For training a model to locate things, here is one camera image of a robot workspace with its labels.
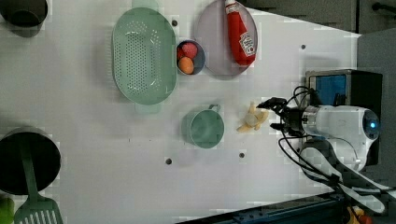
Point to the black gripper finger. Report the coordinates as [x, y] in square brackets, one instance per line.
[275, 104]
[278, 126]

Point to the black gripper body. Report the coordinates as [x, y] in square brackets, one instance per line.
[292, 121]

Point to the peeled toy banana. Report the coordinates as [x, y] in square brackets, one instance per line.
[253, 119]

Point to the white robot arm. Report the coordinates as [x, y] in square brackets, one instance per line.
[319, 160]

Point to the green mug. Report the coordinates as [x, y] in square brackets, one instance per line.
[203, 126]

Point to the black toaster oven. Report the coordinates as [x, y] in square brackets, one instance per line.
[342, 90]

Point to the red ketchup bottle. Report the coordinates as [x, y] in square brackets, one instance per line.
[241, 43]

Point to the small blue bowl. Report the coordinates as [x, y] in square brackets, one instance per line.
[198, 61]

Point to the orange toy fruit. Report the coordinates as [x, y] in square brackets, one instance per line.
[186, 65]

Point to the pink toy strawberry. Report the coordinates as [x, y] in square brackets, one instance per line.
[190, 50]

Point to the red toy fruit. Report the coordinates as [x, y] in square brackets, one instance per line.
[180, 53]

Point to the green perforated colander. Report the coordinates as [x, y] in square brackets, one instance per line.
[144, 56]

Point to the large black pot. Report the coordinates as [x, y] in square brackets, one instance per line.
[45, 154]

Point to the green slotted spatula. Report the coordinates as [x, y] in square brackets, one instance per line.
[37, 209]

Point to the green toy vegetable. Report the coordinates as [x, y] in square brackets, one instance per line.
[6, 210]

